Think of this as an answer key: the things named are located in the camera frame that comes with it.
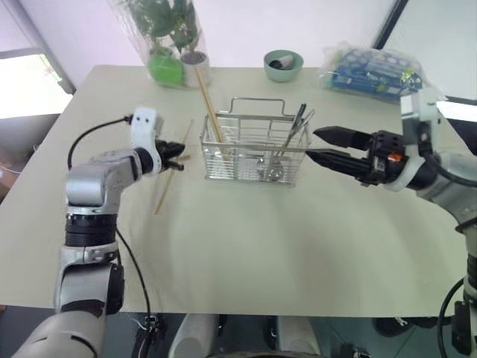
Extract blue packs in plastic bag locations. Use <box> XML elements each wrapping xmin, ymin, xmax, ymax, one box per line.
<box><xmin>318</xmin><ymin>45</ymin><xmax>426</xmax><ymax>104</ymax></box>

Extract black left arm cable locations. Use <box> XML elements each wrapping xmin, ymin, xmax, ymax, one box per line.
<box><xmin>68</xmin><ymin>116</ymin><xmax>134</xmax><ymax>171</ymax></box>

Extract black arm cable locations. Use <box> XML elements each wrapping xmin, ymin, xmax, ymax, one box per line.
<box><xmin>68</xmin><ymin>116</ymin><xmax>134</xmax><ymax>171</ymax></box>
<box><xmin>417</xmin><ymin>122</ymin><xmax>477</xmax><ymax>184</ymax></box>

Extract dark window frame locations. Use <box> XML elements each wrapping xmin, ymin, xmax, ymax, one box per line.
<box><xmin>371</xmin><ymin>0</ymin><xmax>410</xmax><ymax>52</ymax></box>

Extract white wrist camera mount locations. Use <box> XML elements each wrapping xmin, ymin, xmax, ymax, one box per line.
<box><xmin>385</xmin><ymin>89</ymin><xmax>445</xmax><ymax>193</ymax></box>
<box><xmin>130</xmin><ymin>107</ymin><xmax>165</xmax><ymax>175</ymax></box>

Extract black looped body cable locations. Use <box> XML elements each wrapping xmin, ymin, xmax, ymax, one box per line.
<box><xmin>438</xmin><ymin>277</ymin><xmax>467</xmax><ymax>350</ymax></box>

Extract metal spoon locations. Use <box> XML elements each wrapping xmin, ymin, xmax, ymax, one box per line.
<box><xmin>268</xmin><ymin>103</ymin><xmax>308</xmax><ymax>182</ymax></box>
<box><xmin>257</xmin><ymin>109</ymin><xmax>317</xmax><ymax>173</ymax></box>

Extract pale green bowl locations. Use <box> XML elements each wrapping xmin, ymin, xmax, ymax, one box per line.
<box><xmin>263</xmin><ymin>48</ymin><xmax>304</xmax><ymax>84</ymax></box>

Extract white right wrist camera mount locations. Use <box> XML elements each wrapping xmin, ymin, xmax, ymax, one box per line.
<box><xmin>385</xmin><ymin>89</ymin><xmax>445</xmax><ymax>193</ymax></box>

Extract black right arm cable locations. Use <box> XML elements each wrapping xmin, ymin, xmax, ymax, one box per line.
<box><xmin>417</xmin><ymin>122</ymin><xmax>477</xmax><ymax>184</ymax></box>

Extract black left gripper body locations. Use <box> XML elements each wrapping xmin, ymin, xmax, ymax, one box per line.
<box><xmin>155</xmin><ymin>139</ymin><xmax>174</xmax><ymax>174</ymax></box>

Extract black thin body cable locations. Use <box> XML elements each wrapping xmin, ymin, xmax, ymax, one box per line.
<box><xmin>114</xmin><ymin>226</ymin><xmax>154</xmax><ymax>322</ymax></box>

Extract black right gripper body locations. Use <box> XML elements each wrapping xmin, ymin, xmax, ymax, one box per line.
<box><xmin>356</xmin><ymin>130</ymin><xmax>406</xmax><ymax>186</ymax></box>

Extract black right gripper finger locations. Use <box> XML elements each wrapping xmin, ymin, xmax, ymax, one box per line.
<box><xmin>312</xmin><ymin>126</ymin><xmax>374</xmax><ymax>151</ymax></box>
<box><xmin>306</xmin><ymin>148</ymin><xmax>370</xmax><ymax>180</ymax></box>

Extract metal wire basket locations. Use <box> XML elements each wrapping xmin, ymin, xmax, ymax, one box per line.
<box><xmin>200</xmin><ymin>97</ymin><xmax>312</xmax><ymax>186</ymax></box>

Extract white rounded robot shell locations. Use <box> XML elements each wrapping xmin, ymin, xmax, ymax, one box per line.
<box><xmin>276</xmin><ymin>315</ymin><xmax>322</xmax><ymax>358</ymax></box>
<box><xmin>168</xmin><ymin>313</ymin><xmax>219</xmax><ymax>358</ymax></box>

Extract potted plants in plastic wrap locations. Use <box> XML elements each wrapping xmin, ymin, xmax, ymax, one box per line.
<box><xmin>107</xmin><ymin>0</ymin><xmax>212</xmax><ymax>91</ymax></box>

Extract dark item in bowl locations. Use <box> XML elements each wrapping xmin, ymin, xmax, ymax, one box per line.
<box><xmin>269</xmin><ymin>55</ymin><xmax>296</xmax><ymax>70</ymax></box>

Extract grey window frame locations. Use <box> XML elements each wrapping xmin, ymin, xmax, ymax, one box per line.
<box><xmin>0</xmin><ymin>0</ymin><xmax>77</xmax><ymax>95</ymax></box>

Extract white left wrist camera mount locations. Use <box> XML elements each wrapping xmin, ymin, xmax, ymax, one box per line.
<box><xmin>130</xmin><ymin>107</ymin><xmax>165</xmax><ymax>175</ymax></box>

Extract white flat panel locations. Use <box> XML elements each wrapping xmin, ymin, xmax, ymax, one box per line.
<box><xmin>435</xmin><ymin>96</ymin><xmax>477</xmax><ymax>123</ymax></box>

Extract black cable connector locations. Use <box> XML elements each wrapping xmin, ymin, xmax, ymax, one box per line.
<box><xmin>142</xmin><ymin>314</ymin><xmax>168</xmax><ymax>339</ymax></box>

